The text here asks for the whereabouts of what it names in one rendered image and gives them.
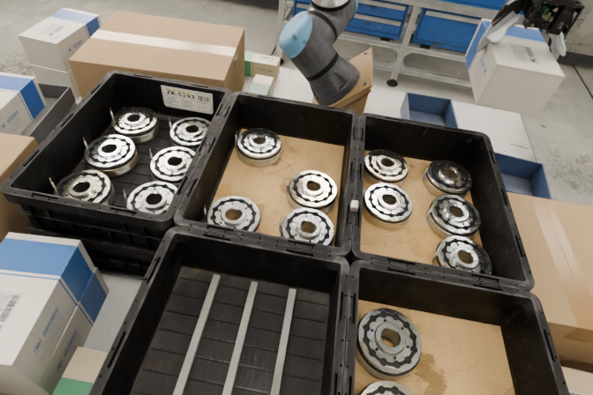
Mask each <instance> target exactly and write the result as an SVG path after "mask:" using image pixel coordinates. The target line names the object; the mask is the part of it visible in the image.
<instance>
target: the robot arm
mask: <svg viewBox="0 0 593 395"><path fill-rule="evenodd" d="M584 7H585V6H584V4H583V3H582V2H581V0H509V1H508V2H507V3H505V4H504V5H503V6H502V8H501V9H500V10H499V12H498V13H497V15H496V16H495V17H494V19H493V20H492V22H491V24H490V25H489V26H488V28H487V29H486V31H485V32H484V34H483V36H482V38H481V40H480V42H479V43H478V45H477V53H478V52H479V51H480V50H482V49H483V48H485V47H486V46H487V45H488V44H489V42H492V43H493V44H495V43H497V42H499V41H501V40H502V39H503V38H504V37H505V35H506V32H507V30H508V29H510V28H511V27H513V26H514V25H515V24H516V22H517V21H518V20H519V18H520V16H519V15H517V14H518V13H519V12H520V11H521V9H522V12H523V13H524V20H523V22H522V23H523V25H524V27H525V29H527V28H528V27H532V28H534V27H535V28H540V29H545V30H546V32H547V34H548V36H549V38H550V39H549V41H548V46H549V50H550V51H551V53H552V54H553V56H554V58H555V59H556V61H557V59H558V58H559V55H561V56H565V55H566V47H565V41H566V36H567V34H568V32H569V31H570V29H571V28H572V26H573V25H574V22H575V21H576V20H577V19H578V17H579V16H580V14H581V12H582V10H583V9H584ZM357 8H358V0H311V5H310V8H309V9H308V10H307V11H302V12H299V13H298V14H297V15H296V16H295V17H294V18H292V19H291V21H290V22H289V23H288V24H287V25H286V26H285V27H284V28H283V30H282V32H281V35H280V38H279V45H280V47H281V49H282V50H283V52H284V53H285V56H286V57H287V58H289V60H290V61H291V62H292V63H293V64H294V65H295V66H296V67H297V68H298V70H299V71H300V72H301V73H302V74H303V76H304V77H305V78H306V79H307V81H308V82H309V84H310V87H311V90H312V93H313V96H314V98H315V100H316V101H317V102H318V104H319V105H325V106H329V105H332V104H334V103H336V102H337V101H339V100H341V99H342V98H344V97H345V96H346V95H347V94H348V93H349V92H350V91H351V90H352V89H353V88H354V87H355V86H356V84H357V82H358V80H359V78H360V72H359V71H358V69H357V68H356V66H355V65H353V64H351V63H350V62H348V61H347V60H345V59H344V58H342V57H341V56H340V55H339V54H338V53H337V52H336V50H335V49H334V47H333V44H334V43H335V41H336V40H337V38H338V37H339V36H340V34H341V33H342V31H343V30H344V29H345V27H346V26H347V25H348V24H349V23H350V22H351V20H352V19H353V18H354V16H355V14H356V12H357ZM575 12H576V13H577V14H576V16H575V18H574V20H573V16H574V13H575ZM572 20H573V21H572Z"/></svg>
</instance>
